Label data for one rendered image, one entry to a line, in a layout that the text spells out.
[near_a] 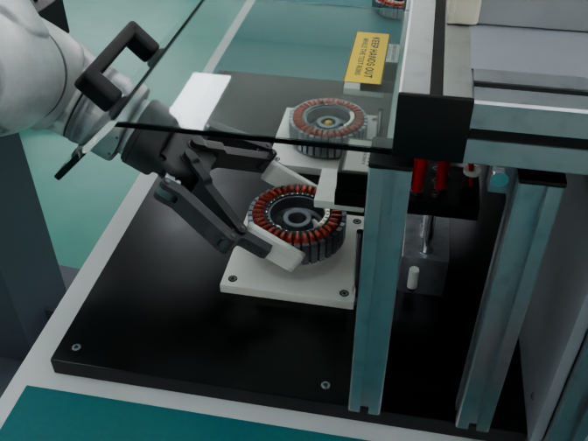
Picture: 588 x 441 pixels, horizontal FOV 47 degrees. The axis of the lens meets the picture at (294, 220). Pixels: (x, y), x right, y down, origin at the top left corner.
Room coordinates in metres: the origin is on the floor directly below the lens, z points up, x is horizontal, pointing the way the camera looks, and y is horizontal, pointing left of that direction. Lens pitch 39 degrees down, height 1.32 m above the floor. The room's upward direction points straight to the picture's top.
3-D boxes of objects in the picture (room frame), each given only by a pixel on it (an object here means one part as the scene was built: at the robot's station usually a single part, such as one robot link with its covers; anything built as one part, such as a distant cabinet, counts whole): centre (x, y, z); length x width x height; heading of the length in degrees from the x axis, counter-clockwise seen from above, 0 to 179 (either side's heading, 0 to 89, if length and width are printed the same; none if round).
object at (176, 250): (0.71, -0.04, 0.76); 0.64 x 0.47 x 0.02; 169
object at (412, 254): (0.57, -0.15, 0.80); 0.08 x 0.05 x 0.06; 169
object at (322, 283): (0.60, 0.00, 0.78); 0.15 x 0.15 x 0.01; 79
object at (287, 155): (0.84, -0.05, 0.78); 0.15 x 0.15 x 0.01; 79
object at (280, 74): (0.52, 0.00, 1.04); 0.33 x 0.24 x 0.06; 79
